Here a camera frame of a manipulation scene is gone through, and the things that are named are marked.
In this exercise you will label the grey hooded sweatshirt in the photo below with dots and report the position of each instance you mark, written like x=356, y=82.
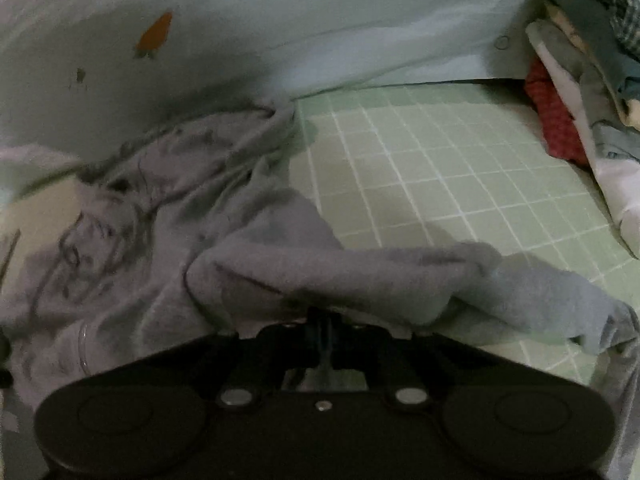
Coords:
x=225, y=240

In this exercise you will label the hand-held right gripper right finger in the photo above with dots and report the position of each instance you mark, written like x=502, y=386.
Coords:
x=331, y=327

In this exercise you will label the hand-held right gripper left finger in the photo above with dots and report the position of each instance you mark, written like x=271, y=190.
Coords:
x=314, y=327

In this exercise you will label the red patterned cloth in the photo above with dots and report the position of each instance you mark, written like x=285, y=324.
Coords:
x=552, y=110

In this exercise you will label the teal blue cloth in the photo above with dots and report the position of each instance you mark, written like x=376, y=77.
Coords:
x=585, y=25

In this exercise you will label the green checked mat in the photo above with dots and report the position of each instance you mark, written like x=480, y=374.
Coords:
x=450, y=170

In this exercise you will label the pile of folded clothes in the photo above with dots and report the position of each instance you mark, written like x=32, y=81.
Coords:
x=607, y=180

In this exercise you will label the light blue printed bedsheet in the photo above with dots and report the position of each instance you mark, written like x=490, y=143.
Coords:
x=250, y=20

